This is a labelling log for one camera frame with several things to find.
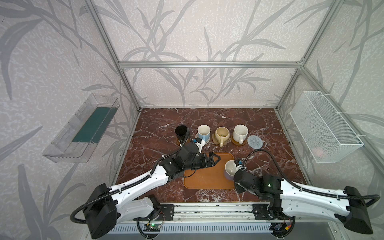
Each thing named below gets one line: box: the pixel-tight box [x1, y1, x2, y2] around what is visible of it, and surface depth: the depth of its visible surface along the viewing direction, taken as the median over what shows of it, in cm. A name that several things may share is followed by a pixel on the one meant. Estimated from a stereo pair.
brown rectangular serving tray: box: [183, 152, 235, 189], surface depth 85 cm
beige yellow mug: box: [214, 126, 230, 148], surface depth 96 cm
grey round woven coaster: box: [247, 135, 263, 150], surface depth 101 cm
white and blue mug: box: [197, 124, 211, 143], surface depth 96 cm
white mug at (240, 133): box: [232, 124, 249, 145], surface depth 98 cm
